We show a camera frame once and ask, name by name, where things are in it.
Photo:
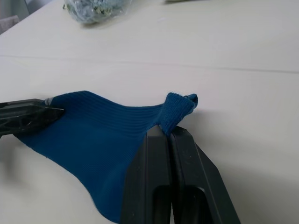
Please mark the dark blue sock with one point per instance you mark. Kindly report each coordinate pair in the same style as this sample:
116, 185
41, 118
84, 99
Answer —
98, 130

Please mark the blue flower bouquet clear wrap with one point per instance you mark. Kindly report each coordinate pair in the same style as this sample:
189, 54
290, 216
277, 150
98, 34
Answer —
93, 11

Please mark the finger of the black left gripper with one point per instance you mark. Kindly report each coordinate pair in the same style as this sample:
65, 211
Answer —
28, 119

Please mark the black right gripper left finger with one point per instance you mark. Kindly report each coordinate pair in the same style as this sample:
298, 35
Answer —
144, 168

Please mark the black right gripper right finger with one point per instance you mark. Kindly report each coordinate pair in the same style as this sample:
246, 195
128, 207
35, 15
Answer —
194, 168

